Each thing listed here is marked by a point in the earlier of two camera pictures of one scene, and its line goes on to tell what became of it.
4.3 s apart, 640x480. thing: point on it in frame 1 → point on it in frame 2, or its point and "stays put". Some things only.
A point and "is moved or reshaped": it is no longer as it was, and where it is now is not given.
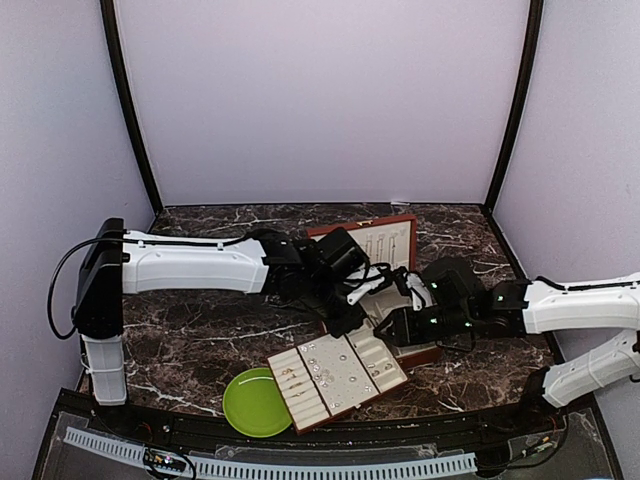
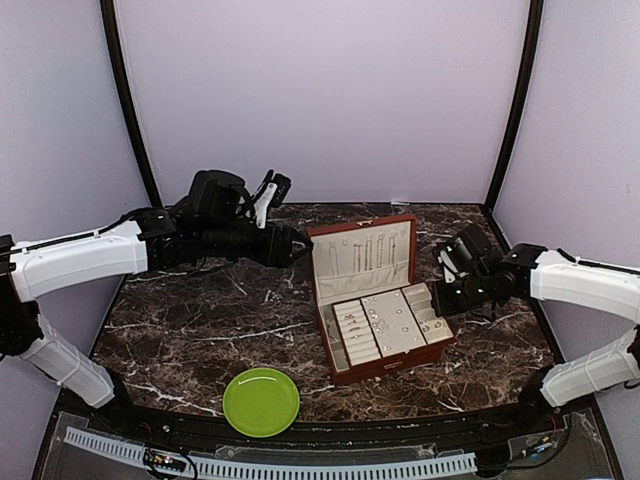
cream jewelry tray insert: [327, 376] is moved or reshaped
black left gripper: [342, 325] → [282, 246]
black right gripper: [406, 334] → [442, 301]
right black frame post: [521, 100] stays put
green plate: [254, 406] stays put
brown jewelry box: [354, 264] stays put
